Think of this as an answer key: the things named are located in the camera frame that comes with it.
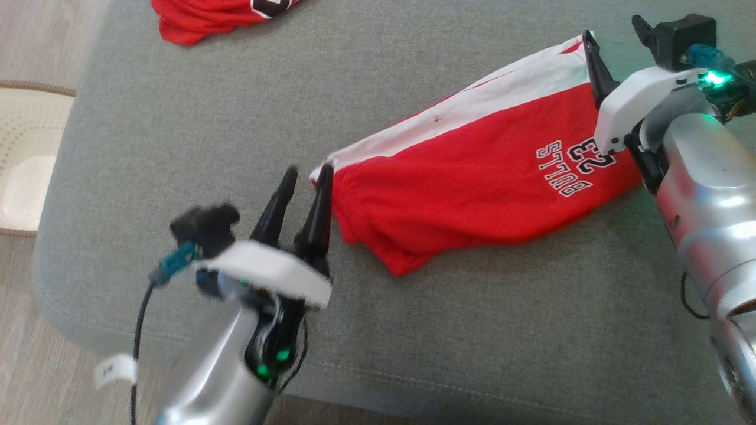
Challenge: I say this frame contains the red shorts with white stripe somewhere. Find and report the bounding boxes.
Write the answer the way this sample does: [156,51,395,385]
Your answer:
[310,34,644,277]

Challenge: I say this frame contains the red Bulls 23 jersey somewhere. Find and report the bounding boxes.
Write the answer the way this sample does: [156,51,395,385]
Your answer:
[151,0,302,47]

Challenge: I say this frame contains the blue cable connector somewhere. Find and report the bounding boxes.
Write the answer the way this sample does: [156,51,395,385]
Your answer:
[151,241,201,287]
[680,44,733,70]

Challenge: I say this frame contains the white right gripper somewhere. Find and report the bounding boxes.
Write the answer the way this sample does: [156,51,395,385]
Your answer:
[582,30,708,155]

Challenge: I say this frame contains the white left cable tag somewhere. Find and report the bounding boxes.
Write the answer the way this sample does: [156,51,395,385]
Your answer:
[94,353,138,390]

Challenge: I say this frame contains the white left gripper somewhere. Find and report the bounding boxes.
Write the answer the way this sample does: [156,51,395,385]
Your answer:
[198,164,334,309]

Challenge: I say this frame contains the blue left cable connector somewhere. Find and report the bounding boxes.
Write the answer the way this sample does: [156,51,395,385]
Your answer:
[151,241,201,287]

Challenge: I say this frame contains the blue right cable connector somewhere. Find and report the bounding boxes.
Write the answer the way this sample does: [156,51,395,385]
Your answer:
[680,44,733,70]

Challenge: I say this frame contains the grey sofa seat cushion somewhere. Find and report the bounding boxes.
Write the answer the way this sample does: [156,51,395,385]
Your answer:
[32,0,756,425]

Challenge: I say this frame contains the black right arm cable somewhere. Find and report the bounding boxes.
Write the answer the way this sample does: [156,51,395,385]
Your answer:
[679,272,711,321]

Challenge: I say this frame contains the cream laundry basket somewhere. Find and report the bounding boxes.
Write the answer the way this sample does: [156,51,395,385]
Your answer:
[0,81,77,238]

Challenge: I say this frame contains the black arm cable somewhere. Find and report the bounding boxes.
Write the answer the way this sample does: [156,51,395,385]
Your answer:
[130,280,157,425]
[679,272,711,321]

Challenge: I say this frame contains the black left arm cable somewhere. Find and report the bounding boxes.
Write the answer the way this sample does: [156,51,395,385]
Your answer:
[130,280,157,425]

